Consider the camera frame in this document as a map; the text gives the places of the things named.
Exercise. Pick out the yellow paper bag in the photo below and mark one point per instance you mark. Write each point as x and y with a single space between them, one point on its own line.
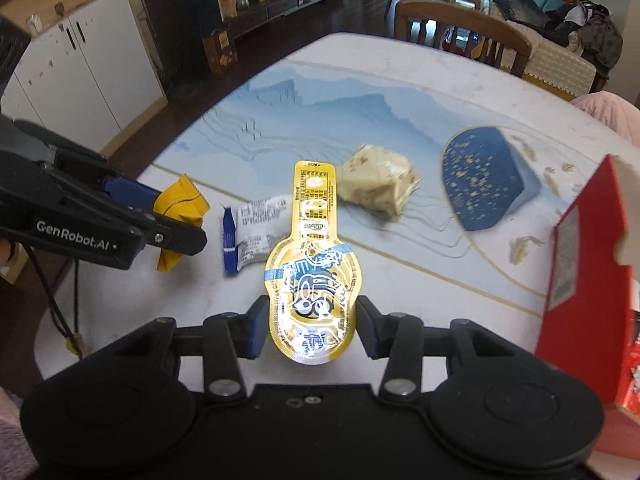
227 2

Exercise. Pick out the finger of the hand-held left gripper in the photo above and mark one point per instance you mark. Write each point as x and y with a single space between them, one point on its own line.
132 192
170 235

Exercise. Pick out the pink fuzzy clothing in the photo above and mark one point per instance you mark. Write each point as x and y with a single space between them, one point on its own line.
12 435

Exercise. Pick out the person's left hand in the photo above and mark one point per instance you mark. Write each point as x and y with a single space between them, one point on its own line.
6 253

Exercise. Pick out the small yellow snack packet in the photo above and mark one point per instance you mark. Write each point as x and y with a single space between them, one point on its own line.
180 200

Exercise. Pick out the black cabinet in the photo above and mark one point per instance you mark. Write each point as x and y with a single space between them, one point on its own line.
175 35

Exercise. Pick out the brown cardboard box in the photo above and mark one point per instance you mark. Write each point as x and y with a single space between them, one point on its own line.
220 50

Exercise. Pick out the sofa with cream cover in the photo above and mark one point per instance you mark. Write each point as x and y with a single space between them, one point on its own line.
555 60

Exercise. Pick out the dark clothes pile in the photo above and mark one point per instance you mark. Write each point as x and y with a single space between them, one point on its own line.
595 35

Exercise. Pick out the pink cloth covered chair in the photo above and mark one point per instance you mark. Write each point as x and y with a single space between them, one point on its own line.
612 110

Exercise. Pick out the brown wooden dining chair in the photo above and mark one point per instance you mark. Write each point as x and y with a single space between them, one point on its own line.
465 15

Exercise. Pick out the yellow long jelly packet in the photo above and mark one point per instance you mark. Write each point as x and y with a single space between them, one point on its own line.
310 270

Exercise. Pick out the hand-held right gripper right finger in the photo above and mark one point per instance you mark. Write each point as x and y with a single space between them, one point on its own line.
367 330

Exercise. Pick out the white blue snack packet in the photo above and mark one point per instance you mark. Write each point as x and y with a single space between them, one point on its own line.
260 230

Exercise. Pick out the red cardboard box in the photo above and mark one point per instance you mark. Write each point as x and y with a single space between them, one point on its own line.
585 285

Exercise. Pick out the white cabinet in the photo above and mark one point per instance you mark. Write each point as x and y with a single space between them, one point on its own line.
90 60

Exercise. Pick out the long low tv cabinet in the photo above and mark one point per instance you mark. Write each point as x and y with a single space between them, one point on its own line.
280 7

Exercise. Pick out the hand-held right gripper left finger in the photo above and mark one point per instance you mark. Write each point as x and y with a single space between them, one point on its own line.
259 327

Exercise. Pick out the cream crumpled snack wrapper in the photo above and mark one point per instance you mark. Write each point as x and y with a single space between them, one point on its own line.
380 180

